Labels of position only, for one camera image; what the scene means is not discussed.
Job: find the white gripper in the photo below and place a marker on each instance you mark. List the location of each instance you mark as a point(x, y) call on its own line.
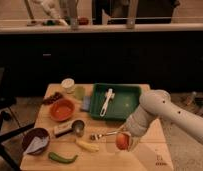
point(137, 125)

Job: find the red orange apple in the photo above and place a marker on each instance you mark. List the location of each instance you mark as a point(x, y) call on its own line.
point(122, 141)

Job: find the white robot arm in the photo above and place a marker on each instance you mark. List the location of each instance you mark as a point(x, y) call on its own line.
point(157, 103)

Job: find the red orange bowl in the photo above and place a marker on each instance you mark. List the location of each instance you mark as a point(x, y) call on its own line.
point(61, 110)

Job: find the dark brown bowl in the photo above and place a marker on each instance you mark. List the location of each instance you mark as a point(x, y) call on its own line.
point(36, 132)

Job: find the silver fork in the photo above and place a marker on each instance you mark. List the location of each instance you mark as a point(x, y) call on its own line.
point(95, 137)

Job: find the green plastic tray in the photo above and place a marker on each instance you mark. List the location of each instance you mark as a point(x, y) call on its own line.
point(125, 101)

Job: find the yellow corn cob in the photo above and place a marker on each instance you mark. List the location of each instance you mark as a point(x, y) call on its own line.
point(87, 146)

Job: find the white dish brush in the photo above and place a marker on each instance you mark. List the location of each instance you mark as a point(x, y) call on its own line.
point(108, 96)

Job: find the metal measuring cup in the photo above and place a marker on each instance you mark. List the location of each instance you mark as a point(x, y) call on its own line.
point(75, 126)

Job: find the blue grey sponge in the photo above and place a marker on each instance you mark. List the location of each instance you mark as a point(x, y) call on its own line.
point(85, 106)

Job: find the pale green cup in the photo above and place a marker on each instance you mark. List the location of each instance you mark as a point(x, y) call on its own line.
point(79, 92)

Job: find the green chili pepper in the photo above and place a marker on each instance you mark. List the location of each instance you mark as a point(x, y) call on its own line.
point(55, 157)

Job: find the white lidded jar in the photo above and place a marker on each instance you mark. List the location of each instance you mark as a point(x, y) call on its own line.
point(68, 85)

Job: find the dark red grapes bunch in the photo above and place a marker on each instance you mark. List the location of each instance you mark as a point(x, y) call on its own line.
point(51, 99)

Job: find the grey white cloth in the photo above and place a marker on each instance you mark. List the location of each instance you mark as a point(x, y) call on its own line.
point(36, 144)

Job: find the dark cabinet box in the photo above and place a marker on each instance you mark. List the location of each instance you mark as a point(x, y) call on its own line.
point(147, 11)

